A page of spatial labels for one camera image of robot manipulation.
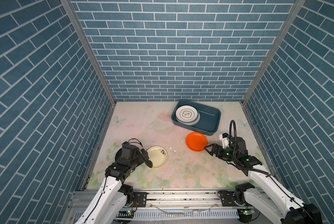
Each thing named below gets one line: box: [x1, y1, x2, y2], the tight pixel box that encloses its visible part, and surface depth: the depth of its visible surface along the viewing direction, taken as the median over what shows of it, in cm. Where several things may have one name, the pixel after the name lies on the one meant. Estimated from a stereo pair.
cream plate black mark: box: [146, 145, 168, 169], surface depth 92 cm
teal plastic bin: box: [171, 99, 222, 136], surface depth 109 cm
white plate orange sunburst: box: [175, 111, 201, 126], surface depth 105 cm
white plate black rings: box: [175, 105, 199, 123], surface depth 110 cm
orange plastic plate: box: [185, 132, 209, 152], surface depth 100 cm
